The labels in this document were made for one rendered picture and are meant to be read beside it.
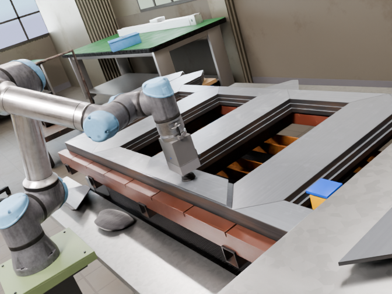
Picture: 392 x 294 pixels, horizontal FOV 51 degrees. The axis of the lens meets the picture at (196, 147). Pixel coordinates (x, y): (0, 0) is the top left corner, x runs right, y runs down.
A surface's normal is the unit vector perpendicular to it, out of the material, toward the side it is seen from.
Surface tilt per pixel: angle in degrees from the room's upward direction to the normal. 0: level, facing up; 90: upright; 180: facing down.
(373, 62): 90
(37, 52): 90
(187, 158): 90
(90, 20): 90
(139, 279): 0
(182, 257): 0
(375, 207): 0
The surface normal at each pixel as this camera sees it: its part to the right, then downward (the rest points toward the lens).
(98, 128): -0.34, 0.41
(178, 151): 0.51, 0.19
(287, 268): -0.29, -0.88
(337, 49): -0.77, 0.44
